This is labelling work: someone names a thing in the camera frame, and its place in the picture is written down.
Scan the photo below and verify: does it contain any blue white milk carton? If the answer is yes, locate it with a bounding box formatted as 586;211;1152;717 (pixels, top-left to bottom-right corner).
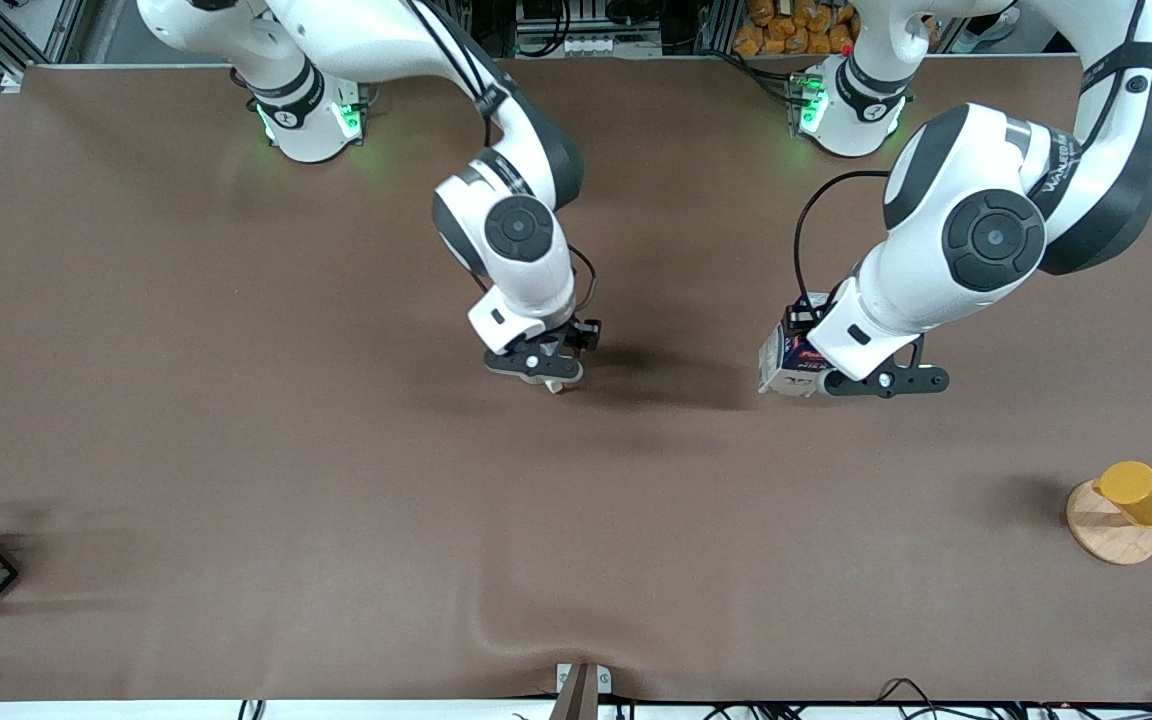
758;292;834;398

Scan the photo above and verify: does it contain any round wooden cup stand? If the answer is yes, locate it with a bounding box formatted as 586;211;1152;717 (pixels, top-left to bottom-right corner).
1067;478;1152;566

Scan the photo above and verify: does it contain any yellow plastic cup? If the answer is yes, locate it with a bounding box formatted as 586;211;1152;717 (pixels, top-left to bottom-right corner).
1094;461;1152;528

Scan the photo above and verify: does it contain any orange snack pile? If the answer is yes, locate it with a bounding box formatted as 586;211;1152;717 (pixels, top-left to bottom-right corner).
733;0;859;57

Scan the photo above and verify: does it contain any long white power strip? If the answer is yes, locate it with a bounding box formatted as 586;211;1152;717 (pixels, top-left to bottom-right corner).
561;35;662;57

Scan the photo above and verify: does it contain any brown table cover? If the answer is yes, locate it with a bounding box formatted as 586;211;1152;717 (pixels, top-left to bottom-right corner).
0;55;1152;703

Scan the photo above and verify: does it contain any white sneaker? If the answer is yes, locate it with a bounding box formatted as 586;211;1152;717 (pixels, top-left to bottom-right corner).
966;10;1017;52

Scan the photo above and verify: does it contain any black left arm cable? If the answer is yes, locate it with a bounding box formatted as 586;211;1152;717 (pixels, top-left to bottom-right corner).
793;170;892;311

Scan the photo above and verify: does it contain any aluminium frame strut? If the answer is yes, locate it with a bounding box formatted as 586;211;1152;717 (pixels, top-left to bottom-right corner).
0;0;89;67

